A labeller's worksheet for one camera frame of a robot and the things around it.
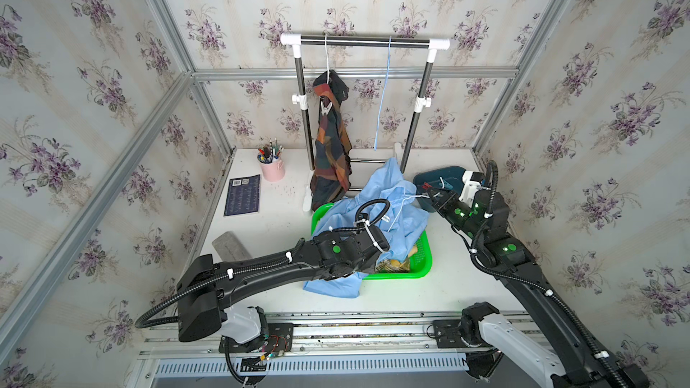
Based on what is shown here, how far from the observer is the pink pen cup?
1036mm

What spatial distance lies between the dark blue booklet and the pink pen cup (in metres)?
0.04

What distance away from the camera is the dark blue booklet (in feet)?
3.32
